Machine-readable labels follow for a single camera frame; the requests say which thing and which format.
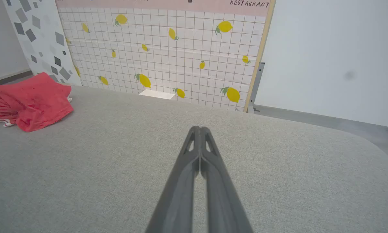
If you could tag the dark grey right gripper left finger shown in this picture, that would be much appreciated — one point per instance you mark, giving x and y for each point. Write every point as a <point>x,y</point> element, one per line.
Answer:
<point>177,194</point>

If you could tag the white box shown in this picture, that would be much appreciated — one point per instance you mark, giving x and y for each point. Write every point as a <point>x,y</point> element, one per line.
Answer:
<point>156,94</point>

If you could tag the grey metal panel stand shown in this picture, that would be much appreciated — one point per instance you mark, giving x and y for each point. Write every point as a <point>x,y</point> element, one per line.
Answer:
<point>256,84</point>

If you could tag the lemon print tile backdrop panel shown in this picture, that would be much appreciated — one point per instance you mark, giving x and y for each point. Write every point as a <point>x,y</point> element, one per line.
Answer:
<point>168,51</point>

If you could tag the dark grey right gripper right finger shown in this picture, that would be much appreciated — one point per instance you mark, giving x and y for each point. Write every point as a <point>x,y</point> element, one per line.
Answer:
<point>223,194</point>

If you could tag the white terrazzo print backdrop panel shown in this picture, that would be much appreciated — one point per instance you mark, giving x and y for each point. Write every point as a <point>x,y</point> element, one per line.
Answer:
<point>41,38</point>

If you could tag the red basketball jersey number 23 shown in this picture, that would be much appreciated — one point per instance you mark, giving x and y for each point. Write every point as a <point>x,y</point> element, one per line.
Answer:
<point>35,103</point>

